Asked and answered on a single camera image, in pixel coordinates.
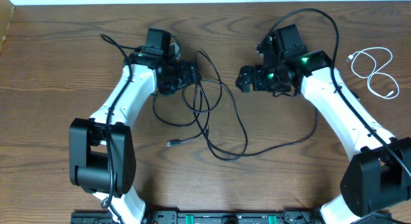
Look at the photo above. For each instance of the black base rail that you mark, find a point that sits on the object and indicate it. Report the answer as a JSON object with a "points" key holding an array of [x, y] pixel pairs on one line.
{"points": [[174, 217]]}

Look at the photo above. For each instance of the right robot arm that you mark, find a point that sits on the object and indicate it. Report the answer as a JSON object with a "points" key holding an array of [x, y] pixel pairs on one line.
{"points": [[379, 164]]}

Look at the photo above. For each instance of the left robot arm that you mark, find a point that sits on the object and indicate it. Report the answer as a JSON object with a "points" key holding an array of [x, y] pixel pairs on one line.
{"points": [[101, 151]]}

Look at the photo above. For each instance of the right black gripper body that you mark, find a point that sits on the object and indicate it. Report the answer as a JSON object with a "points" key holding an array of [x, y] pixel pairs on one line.
{"points": [[270, 79]]}

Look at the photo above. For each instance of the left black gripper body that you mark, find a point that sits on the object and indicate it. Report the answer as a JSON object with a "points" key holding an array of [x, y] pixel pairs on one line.
{"points": [[181, 76]]}

